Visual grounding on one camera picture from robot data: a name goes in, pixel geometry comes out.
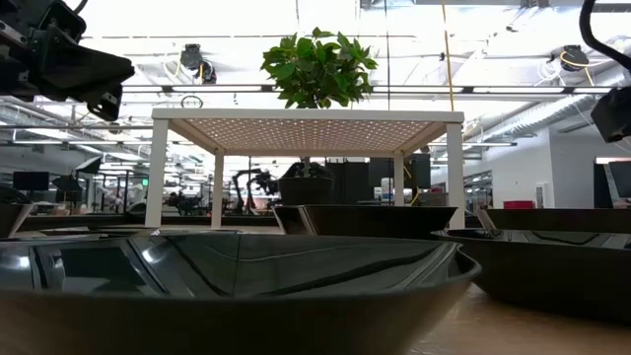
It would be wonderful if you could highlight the black hanging cable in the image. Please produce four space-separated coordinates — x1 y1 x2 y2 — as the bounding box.
384 0 392 112

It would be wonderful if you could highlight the black ceiling cable reel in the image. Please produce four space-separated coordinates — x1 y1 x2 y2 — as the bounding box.
178 42 219 86
550 43 592 74

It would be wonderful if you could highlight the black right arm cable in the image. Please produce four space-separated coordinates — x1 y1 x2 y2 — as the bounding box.
579 0 631 70

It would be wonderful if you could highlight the leaf-shaped black plate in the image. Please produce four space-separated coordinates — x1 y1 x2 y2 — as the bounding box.
0 230 483 355
272 204 458 242
480 206 631 234
432 227 631 326

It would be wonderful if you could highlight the black background monitor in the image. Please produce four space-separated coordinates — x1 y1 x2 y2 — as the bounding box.
12 171 51 192

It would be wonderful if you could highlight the green leafy plant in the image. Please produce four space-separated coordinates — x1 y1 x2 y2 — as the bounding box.
259 27 379 110

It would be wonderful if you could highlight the dark side monitor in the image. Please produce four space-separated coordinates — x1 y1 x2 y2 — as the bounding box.
593 157 631 209

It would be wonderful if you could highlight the black plant pot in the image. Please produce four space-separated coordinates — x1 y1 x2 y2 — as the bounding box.
277 160 335 207

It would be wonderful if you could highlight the black metal table frame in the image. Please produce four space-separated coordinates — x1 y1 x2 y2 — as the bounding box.
19 212 280 232

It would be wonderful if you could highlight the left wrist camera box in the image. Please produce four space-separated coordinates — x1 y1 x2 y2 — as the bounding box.
37 0 88 45

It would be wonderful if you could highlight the black background cabinet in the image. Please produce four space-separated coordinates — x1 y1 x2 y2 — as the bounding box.
324 153 433 207

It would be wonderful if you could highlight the white perforated metal shelf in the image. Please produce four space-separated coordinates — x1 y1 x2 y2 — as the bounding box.
144 107 466 231

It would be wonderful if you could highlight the yellow hanging cable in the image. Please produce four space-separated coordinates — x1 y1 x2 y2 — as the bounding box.
441 0 456 112

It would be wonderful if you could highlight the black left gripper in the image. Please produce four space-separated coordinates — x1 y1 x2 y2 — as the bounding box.
0 19 136 122

